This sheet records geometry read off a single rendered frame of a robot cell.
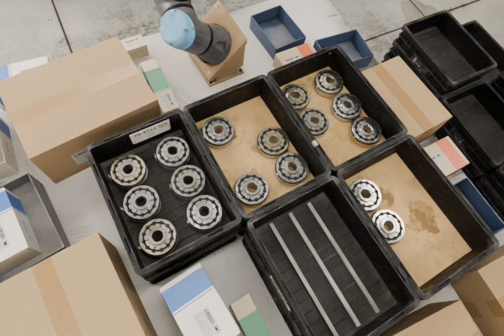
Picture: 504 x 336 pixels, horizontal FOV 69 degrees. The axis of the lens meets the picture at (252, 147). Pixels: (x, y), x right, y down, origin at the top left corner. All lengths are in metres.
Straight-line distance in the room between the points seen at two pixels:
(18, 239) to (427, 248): 1.16
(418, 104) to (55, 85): 1.21
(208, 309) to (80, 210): 0.55
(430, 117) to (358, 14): 1.65
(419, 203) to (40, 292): 1.09
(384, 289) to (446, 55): 1.39
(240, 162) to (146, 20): 1.72
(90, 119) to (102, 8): 1.70
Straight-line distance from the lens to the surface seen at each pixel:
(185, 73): 1.51
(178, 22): 1.26
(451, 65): 2.19
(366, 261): 1.17
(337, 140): 1.27
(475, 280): 1.32
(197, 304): 1.02
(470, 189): 1.51
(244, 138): 1.21
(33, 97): 1.32
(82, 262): 1.06
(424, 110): 1.43
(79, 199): 1.34
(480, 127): 2.20
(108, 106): 1.22
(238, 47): 1.38
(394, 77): 1.46
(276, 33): 1.67
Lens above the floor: 1.90
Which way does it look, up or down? 63 degrees down
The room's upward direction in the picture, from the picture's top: 12 degrees clockwise
